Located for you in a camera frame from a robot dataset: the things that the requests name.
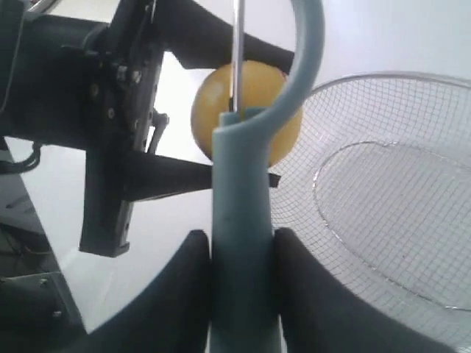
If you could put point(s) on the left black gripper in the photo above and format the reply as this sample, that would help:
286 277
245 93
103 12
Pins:
91 86

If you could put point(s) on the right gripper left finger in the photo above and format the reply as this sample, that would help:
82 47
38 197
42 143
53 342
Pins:
172 314

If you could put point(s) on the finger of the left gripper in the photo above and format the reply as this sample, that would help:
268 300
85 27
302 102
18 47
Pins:
199 39

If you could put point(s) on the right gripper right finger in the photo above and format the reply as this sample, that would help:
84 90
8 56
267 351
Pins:
319 314

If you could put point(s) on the teal handled vegetable peeler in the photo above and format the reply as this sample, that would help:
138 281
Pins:
244 315

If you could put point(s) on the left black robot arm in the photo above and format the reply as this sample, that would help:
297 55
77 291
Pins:
91 86

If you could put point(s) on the oval wire mesh basket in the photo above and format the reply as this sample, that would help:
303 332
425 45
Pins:
378 188

